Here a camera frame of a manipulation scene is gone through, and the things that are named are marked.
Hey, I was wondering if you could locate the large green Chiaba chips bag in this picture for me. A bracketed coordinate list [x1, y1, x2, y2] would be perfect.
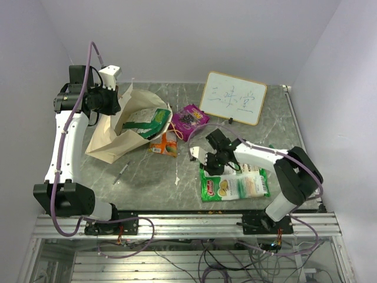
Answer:
[200, 164, 270, 202]

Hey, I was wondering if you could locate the beige paper bag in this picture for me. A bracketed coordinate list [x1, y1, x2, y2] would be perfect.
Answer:
[85, 85, 171, 164]

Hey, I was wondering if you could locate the purple grape candy bag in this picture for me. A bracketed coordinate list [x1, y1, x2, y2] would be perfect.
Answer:
[168, 104, 210, 142]

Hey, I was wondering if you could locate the small green snack bag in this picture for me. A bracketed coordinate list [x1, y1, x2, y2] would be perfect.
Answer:
[122, 108, 171, 140]

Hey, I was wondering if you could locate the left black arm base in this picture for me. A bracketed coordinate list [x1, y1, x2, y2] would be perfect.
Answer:
[84, 203, 139, 236]

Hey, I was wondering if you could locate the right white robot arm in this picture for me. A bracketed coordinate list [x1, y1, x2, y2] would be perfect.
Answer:
[201, 129, 323, 233]

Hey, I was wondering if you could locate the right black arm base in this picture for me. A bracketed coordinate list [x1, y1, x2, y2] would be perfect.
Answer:
[236, 210, 294, 235]

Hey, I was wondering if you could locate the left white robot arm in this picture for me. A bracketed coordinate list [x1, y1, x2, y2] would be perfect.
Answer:
[33, 65, 121, 234]

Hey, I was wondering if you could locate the orange mango snack bag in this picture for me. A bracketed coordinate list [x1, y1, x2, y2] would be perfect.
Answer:
[148, 131, 177, 157]

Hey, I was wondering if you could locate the grey pen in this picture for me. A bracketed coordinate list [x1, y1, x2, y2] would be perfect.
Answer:
[113, 161, 131, 185]

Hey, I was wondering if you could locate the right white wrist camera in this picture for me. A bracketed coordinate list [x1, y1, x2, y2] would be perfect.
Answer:
[189, 146, 207, 164]

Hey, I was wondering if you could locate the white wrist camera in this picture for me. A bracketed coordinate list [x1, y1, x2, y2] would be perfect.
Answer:
[189, 146, 207, 164]
[99, 65, 122, 90]

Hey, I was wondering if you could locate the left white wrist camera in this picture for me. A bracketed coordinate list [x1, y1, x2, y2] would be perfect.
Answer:
[99, 65, 122, 90]

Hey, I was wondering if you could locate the whiteboard with wooden frame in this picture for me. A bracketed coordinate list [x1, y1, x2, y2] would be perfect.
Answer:
[199, 71, 267, 126]

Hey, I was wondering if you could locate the aluminium rail frame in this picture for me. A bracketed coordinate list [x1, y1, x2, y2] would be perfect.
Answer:
[17, 85, 354, 283]

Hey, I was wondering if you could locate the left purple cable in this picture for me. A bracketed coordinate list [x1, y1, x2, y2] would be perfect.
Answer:
[49, 41, 156, 259]

